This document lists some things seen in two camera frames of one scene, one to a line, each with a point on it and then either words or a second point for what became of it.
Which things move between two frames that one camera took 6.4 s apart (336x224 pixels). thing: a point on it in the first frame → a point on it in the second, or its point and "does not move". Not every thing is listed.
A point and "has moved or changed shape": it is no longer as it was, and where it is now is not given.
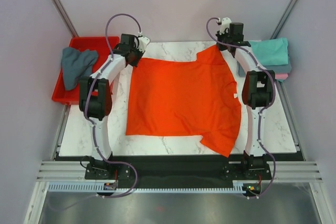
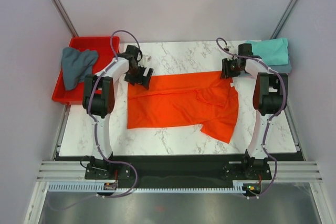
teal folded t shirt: [271, 52] does not move
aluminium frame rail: [76, 171] does not move
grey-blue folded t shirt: [278, 68] does not move
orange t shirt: [199, 98] has moved or changed shape
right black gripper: [219, 36] → [226, 72]
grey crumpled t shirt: [76, 64] does not move
